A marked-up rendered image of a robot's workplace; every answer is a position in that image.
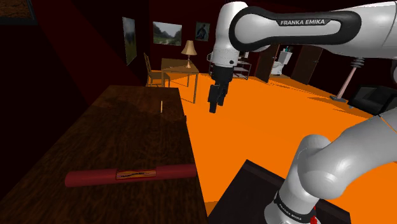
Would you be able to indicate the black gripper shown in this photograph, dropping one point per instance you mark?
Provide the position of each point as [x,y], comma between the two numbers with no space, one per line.
[222,75]

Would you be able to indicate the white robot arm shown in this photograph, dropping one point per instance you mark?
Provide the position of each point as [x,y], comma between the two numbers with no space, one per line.
[310,28]

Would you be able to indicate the metal shelf rack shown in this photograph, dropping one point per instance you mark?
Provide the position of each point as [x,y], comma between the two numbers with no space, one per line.
[242,69]

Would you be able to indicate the light wooden table with lamp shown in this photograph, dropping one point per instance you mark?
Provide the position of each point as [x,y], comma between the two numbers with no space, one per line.
[176,66]

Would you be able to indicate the wooden pencil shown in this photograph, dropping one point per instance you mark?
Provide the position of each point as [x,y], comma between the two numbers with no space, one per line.
[161,106]

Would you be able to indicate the dark brown door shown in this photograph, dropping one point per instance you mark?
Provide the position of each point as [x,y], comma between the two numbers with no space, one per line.
[266,63]
[306,64]

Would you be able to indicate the wooden chair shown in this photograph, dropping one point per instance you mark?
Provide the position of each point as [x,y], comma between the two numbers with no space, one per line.
[153,75]

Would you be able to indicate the white toilet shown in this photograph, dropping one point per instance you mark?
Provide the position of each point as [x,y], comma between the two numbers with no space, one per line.
[280,62]

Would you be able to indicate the dark robot stand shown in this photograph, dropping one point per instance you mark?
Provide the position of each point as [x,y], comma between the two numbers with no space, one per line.
[248,192]

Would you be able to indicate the dark wooden table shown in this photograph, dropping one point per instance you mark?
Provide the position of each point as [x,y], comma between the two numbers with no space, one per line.
[124,139]

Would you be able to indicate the pink floor lamp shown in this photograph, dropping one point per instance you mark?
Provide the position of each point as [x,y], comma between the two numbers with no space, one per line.
[346,82]

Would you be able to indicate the red roll with patterned label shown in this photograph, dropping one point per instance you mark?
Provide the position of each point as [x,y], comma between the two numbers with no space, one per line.
[93,177]

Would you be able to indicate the black armchair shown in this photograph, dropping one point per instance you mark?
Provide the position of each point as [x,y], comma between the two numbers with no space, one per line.
[372,99]

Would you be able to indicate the small figure wall picture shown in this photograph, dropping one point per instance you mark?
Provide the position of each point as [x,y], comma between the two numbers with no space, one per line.
[202,31]

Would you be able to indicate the wide mountain wall picture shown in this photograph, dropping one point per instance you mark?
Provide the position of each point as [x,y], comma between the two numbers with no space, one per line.
[167,33]

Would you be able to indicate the tall landscape wall picture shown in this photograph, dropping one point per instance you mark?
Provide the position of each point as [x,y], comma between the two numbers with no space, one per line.
[130,40]

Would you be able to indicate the dark framed wall picture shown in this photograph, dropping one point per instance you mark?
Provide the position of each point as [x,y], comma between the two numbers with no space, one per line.
[15,11]

